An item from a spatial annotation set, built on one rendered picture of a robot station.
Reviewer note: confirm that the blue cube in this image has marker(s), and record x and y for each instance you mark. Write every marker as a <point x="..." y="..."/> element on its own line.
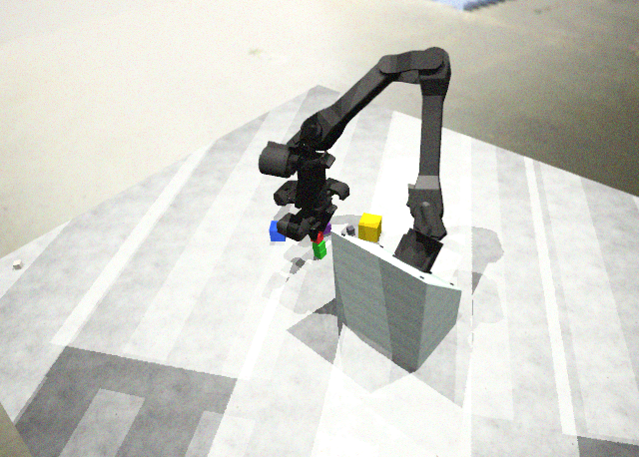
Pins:
<point x="275" y="236"/>

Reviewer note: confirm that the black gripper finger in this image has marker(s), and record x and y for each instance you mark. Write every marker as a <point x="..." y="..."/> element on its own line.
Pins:
<point x="325" y="216"/>
<point x="314" y="232"/>

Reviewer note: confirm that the red block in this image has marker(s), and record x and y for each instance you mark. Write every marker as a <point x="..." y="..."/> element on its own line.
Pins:
<point x="320" y="238"/>

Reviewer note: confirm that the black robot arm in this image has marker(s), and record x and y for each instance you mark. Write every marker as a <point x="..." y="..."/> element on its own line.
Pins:
<point x="421" y="245"/>

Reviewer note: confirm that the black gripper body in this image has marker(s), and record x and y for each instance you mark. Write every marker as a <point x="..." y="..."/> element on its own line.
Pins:
<point x="313" y="202"/>

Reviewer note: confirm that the large yellow block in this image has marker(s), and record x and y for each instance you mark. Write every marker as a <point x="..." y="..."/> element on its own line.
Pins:
<point x="369" y="227"/>

